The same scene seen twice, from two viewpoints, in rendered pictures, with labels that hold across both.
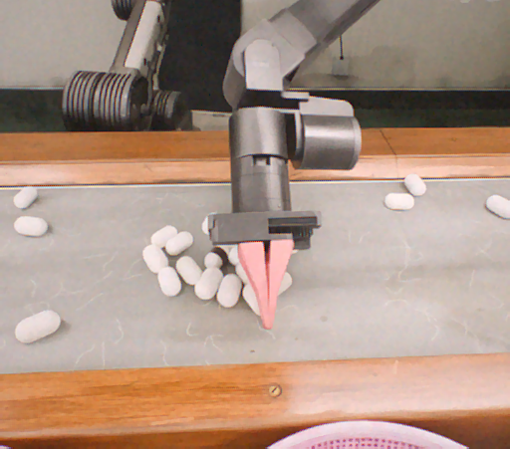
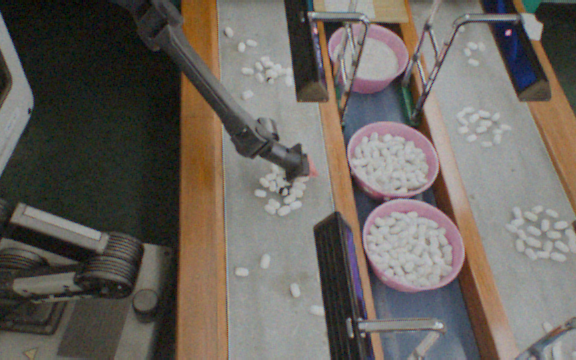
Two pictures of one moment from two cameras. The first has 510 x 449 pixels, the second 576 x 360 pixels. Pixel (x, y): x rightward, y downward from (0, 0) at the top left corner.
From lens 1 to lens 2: 145 cm
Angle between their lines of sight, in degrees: 67
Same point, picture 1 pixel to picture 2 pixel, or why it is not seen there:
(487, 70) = not seen: outside the picture
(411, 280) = (287, 135)
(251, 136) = (281, 149)
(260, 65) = (265, 133)
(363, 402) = (341, 154)
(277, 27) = (248, 121)
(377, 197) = not seen: hidden behind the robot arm
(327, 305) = not seen: hidden behind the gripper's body
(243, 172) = (289, 157)
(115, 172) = (220, 235)
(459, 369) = (329, 132)
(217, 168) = (218, 190)
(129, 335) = (317, 216)
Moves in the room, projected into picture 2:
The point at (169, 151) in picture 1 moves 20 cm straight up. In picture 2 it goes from (206, 210) to (205, 165)
